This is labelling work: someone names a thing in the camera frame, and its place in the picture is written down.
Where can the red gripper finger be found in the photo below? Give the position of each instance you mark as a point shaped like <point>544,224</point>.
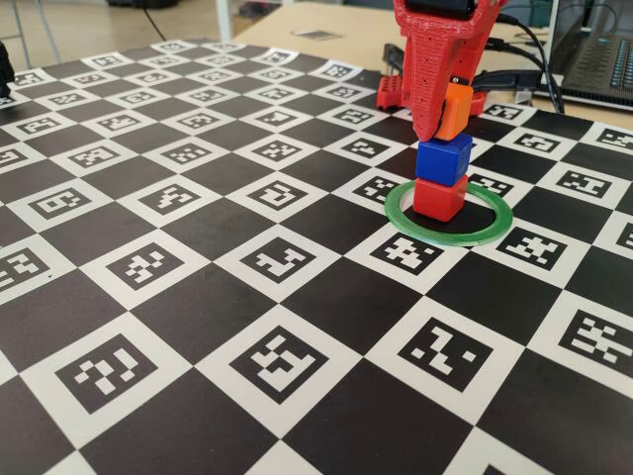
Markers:
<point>427,84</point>
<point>467,57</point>

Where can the orange cube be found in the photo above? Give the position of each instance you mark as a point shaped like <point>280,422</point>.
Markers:
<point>455,114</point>

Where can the blue cube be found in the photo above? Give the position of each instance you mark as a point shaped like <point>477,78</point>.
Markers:
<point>442,161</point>

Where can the red cube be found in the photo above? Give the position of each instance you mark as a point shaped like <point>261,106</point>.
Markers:
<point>437,200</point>

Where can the red perforated robot base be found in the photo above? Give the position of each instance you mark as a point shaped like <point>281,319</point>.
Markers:
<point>390,94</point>

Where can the large black power plug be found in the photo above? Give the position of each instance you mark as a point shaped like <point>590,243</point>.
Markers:
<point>504,81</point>

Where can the green box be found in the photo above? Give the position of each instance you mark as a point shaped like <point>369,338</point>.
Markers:
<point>541,10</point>

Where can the dark laptop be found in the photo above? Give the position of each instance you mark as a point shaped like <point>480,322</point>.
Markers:
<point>593,54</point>

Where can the white table leg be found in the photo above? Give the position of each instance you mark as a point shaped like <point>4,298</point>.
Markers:
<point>223,20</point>

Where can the black white marker checkerboard mat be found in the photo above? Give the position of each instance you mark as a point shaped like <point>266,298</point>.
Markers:
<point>198,316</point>

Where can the black camera stand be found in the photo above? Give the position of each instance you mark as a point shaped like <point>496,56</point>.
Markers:
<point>5,69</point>

